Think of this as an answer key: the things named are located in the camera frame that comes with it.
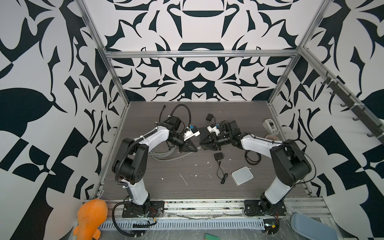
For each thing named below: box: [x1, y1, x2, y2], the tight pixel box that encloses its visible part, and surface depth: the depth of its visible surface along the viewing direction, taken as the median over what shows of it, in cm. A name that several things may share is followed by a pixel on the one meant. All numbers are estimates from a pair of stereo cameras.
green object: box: [205, 233, 221, 240], surface depth 68 cm
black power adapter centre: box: [214, 152, 229, 185], surface depth 89 cm
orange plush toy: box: [73, 199, 108, 240], surface depth 67 cm
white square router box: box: [231, 166, 254, 186], surface depth 85 cm
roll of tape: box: [265, 134, 280, 141], surface depth 101 cm
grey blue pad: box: [291, 213, 339, 240], surface depth 71 cm
